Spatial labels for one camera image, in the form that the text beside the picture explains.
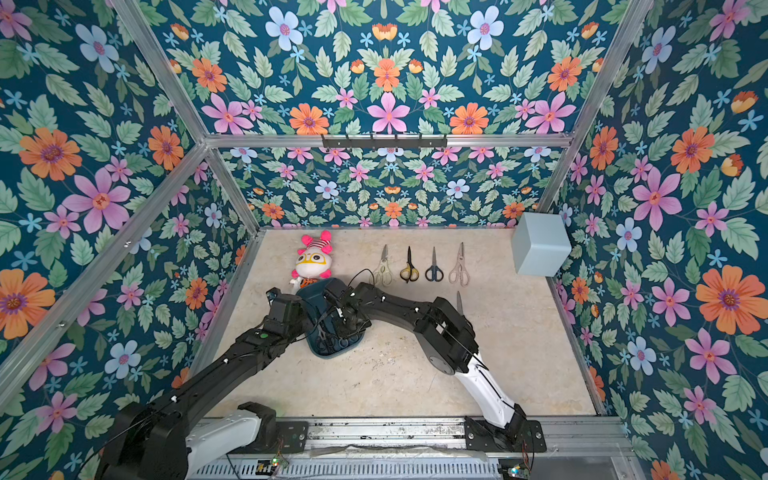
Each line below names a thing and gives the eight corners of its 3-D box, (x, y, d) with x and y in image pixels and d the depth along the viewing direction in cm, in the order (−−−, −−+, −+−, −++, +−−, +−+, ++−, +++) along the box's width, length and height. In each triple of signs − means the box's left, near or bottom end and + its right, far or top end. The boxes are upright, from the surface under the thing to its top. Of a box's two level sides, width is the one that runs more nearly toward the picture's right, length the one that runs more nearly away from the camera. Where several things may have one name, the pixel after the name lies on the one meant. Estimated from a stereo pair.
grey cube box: (516, 278, 107) (531, 250, 95) (502, 229, 123) (513, 199, 111) (554, 278, 107) (574, 250, 95) (535, 229, 123) (550, 199, 111)
